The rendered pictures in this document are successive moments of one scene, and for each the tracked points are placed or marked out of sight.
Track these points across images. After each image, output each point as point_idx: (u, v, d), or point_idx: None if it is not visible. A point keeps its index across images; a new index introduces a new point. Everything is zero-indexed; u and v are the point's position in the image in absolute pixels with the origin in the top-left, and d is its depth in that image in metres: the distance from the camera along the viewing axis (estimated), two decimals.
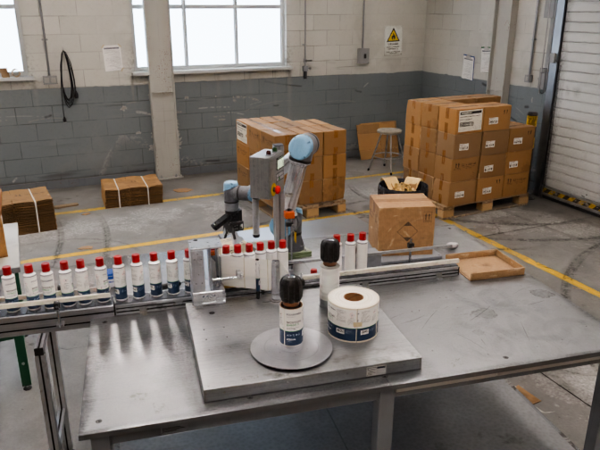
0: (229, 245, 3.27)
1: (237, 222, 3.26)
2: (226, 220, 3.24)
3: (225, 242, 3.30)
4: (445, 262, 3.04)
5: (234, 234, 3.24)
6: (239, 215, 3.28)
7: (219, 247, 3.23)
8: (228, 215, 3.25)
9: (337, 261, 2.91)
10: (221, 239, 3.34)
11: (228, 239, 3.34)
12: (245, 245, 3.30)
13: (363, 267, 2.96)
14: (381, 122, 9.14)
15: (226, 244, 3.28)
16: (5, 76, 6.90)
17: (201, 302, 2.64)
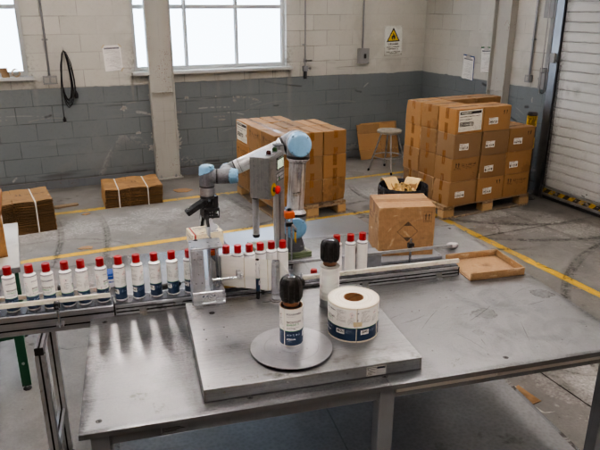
0: (203, 232, 3.10)
1: (212, 209, 3.09)
2: (200, 205, 3.07)
3: (200, 229, 3.14)
4: (445, 262, 3.04)
5: (207, 221, 3.07)
6: (215, 202, 3.10)
7: (191, 235, 3.07)
8: (203, 201, 3.08)
9: (337, 261, 2.91)
10: (197, 227, 3.18)
11: (204, 227, 3.17)
12: (220, 233, 3.12)
13: (363, 267, 2.96)
14: (381, 122, 9.14)
15: (200, 231, 3.11)
16: (5, 76, 6.90)
17: (201, 302, 2.64)
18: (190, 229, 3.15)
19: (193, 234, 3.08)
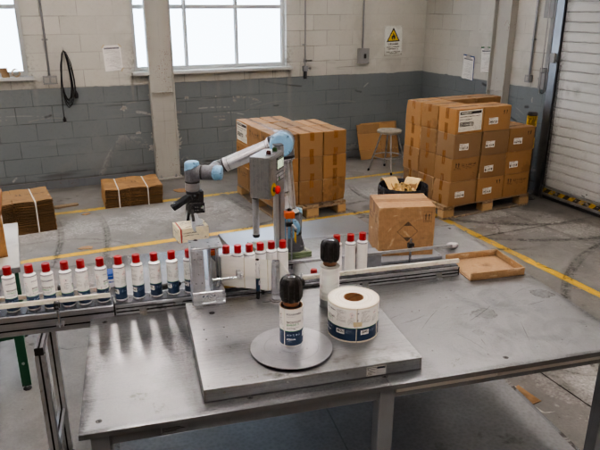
0: (188, 227, 3.18)
1: (198, 204, 3.17)
2: (186, 200, 3.15)
3: (186, 224, 3.22)
4: (445, 262, 3.04)
5: (193, 216, 3.15)
6: (201, 196, 3.18)
7: (177, 229, 3.15)
8: (187, 195, 3.16)
9: (337, 261, 2.91)
10: (183, 221, 3.26)
11: (189, 221, 3.25)
12: (205, 228, 3.20)
13: (363, 267, 2.96)
14: (381, 122, 9.14)
15: (186, 226, 3.19)
16: (5, 76, 6.90)
17: (201, 302, 2.64)
18: (176, 223, 3.23)
19: (179, 229, 3.16)
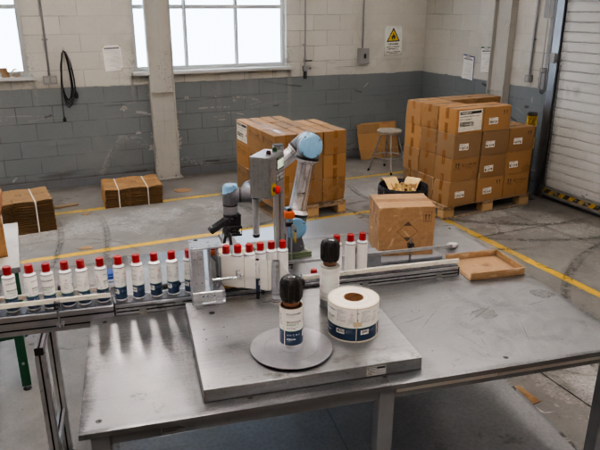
0: None
1: (236, 227, 3.13)
2: (223, 223, 3.11)
3: (222, 247, 3.18)
4: (445, 262, 3.04)
5: (230, 239, 3.11)
6: (238, 220, 3.14)
7: None
8: (226, 219, 3.12)
9: (337, 261, 2.91)
10: None
11: (226, 245, 3.21)
12: (243, 251, 3.16)
13: (363, 267, 2.96)
14: (381, 122, 9.14)
15: (222, 249, 3.15)
16: (5, 76, 6.90)
17: (201, 302, 2.64)
18: None
19: None
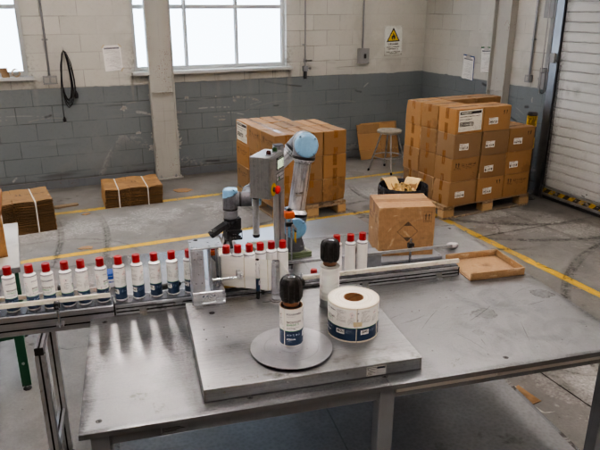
0: None
1: (236, 231, 3.14)
2: (223, 228, 3.12)
3: None
4: (445, 262, 3.04)
5: (230, 243, 3.11)
6: (238, 223, 3.15)
7: None
8: (226, 223, 3.13)
9: (337, 261, 2.91)
10: (220, 247, 3.23)
11: None
12: None
13: (363, 267, 2.96)
14: (381, 122, 9.14)
15: None
16: (5, 76, 6.90)
17: (201, 302, 2.64)
18: None
19: None
